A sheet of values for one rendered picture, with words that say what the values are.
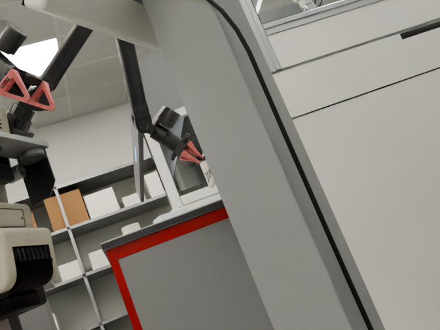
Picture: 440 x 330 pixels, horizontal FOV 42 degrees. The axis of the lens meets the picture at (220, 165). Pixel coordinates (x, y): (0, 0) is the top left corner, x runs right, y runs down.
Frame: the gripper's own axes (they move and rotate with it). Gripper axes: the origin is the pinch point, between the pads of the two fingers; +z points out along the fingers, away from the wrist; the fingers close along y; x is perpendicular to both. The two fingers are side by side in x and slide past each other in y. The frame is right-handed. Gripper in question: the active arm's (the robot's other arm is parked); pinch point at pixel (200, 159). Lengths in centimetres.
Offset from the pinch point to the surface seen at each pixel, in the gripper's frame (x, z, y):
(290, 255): -110, 27, -36
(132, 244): 13.6, -4.4, -36.7
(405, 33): -50, 34, 53
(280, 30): -52, 2, 30
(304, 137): -52, 24, 6
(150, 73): 84, -52, 49
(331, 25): -52, 14, 41
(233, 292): 13.3, 35.7, -31.7
